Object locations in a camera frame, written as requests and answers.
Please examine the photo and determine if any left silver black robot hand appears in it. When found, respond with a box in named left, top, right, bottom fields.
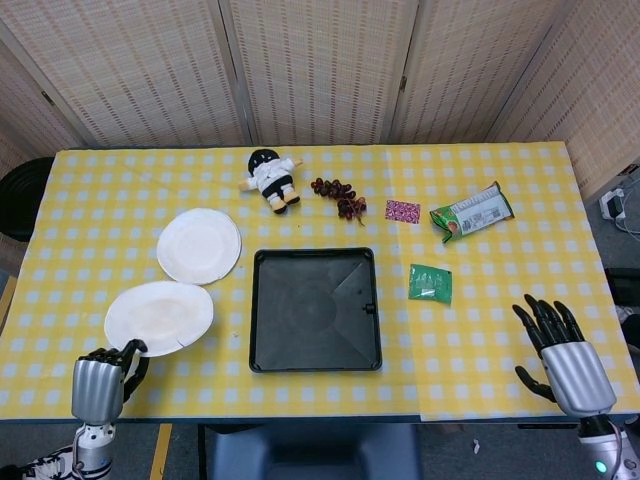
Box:
left=71, top=338, right=150, bottom=422

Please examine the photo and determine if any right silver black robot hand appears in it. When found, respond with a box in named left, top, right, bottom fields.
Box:
left=512, top=293, right=617, bottom=417

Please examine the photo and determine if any white paper plate cracked rim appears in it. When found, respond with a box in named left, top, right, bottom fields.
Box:
left=103, top=280, right=215, bottom=358

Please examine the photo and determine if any white paper plate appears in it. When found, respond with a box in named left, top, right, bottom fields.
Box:
left=156, top=207, right=242, bottom=286

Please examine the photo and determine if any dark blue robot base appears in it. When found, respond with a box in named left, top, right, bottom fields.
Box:
left=207, top=422, right=424, bottom=480

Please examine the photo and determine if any black square plastic tray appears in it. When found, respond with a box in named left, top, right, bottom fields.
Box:
left=248, top=247, right=384, bottom=374

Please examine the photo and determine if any white black sneaker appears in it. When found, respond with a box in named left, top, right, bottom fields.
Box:
left=19, top=447, right=76, bottom=480

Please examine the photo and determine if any yellow white checkered tablecloth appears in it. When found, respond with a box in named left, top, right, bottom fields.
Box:
left=386, top=142, right=630, bottom=424
left=0, top=146, right=422, bottom=422

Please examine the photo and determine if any black box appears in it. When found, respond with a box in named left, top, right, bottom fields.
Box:
left=604, top=268, right=640, bottom=307

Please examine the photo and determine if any white power adapter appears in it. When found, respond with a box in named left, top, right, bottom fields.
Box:
left=598, top=188, right=629, bottom=221

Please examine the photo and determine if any small green foil packet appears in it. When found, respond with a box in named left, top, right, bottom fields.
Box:
left=407, top=263, right=455, bottom=307

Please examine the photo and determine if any green snack bag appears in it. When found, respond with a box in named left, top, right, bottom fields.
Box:
left=428, top=180, right=516, bottom=245

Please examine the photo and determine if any black round ribbed bin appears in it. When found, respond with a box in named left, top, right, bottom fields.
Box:
left=0, top=157, right=55, bottom=243

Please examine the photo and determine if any pink patterned flat packet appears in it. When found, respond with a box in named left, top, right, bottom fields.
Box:
left=384, top=199, right=421, bottom=224

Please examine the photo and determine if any plush doll white black outfit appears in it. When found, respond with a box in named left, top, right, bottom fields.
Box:
left=238, top=148, right=305, bottom=216

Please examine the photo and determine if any bunch of dark red grapes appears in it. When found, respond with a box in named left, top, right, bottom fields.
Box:
left=310, top=177, right=369, bottom=226

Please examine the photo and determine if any woven folding screen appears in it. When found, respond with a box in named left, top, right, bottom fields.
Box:
left=0, top=0, right=640, bottom=201

